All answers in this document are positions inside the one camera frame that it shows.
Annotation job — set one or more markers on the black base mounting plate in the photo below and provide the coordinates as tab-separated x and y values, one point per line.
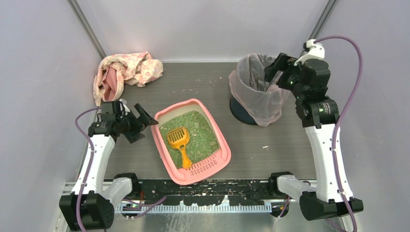
239	192

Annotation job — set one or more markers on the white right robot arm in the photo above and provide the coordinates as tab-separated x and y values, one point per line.
332	196

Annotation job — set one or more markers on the pink plastic trash bag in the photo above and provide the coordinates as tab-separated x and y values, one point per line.
262	100

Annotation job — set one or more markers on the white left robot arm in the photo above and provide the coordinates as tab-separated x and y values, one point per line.
96	166

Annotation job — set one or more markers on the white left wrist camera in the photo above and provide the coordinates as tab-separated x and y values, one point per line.
125	110

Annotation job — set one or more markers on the green cat litter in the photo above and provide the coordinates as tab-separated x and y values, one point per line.
203	142

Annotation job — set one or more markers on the orange litter scoop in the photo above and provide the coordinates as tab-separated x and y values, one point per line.
178	139

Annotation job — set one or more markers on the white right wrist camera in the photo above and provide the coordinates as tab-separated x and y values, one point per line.
313	50

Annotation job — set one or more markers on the pink floral cloth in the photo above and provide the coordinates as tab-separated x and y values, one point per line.
116	71

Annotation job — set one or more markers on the aluminium front rail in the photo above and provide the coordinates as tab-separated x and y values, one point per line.
278	217

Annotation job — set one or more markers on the pink litter box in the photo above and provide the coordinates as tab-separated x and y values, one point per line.
200	170

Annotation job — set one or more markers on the dark round trash bin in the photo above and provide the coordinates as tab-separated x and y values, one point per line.
240	113

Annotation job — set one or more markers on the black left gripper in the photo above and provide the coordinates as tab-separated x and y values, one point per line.
135	123

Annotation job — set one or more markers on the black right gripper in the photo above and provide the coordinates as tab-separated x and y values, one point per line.
279	71

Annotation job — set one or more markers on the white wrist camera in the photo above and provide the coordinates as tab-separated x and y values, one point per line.
313	50
125	110

